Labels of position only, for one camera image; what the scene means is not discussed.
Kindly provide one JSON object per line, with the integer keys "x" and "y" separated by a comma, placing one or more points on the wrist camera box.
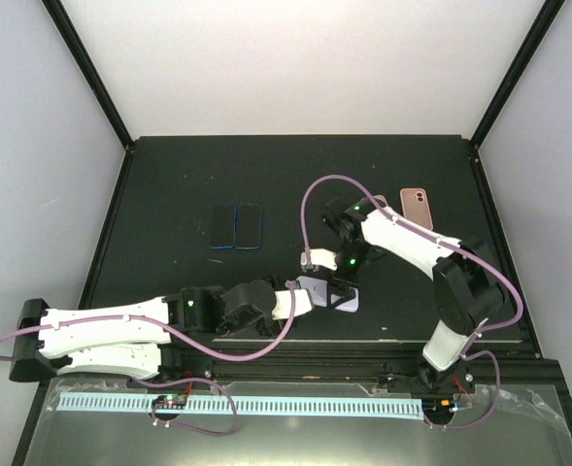
{"x": 314, "y": 259}
{"x": 301, "y": 282}

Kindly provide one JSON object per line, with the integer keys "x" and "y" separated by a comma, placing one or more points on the lavender cased phone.
{"x": 325, "y": 296}

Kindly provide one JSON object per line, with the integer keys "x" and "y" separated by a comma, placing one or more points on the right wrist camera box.
{"x": 314, "y": 259}

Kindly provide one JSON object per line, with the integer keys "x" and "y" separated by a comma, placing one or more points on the light blue slotted cable duct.
{"x": 138, "y": 403}

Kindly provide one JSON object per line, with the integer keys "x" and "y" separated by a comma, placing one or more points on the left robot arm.
{"x": 130, "y": 339}

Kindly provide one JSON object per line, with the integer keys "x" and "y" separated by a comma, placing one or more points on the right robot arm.
{"x": 467, "y": 290}

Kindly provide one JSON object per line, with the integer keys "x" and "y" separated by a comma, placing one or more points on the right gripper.
{"x": 335, "y": 285}

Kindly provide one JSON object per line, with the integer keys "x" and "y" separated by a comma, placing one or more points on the left black frame post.
{"x": 74, "y": 44}

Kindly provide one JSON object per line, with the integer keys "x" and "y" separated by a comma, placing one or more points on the pink phone case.
{"x": 415, "y": 206}

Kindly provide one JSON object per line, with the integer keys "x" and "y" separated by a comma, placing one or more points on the small circuit board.
{"x": 169, "y": 402}

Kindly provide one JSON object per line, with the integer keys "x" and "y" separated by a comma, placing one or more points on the right black frame post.
{"x": 530, "y": 44}

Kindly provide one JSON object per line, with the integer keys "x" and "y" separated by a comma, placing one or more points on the beige cased phone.
{"x": 381, "y": 201}

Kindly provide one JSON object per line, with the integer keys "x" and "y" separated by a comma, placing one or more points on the black frame post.
{"x": 74, "y": 44}
{"x": 530, "y": 44}

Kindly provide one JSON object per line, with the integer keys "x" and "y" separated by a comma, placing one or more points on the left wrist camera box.
{"x": 301, "y": 282}

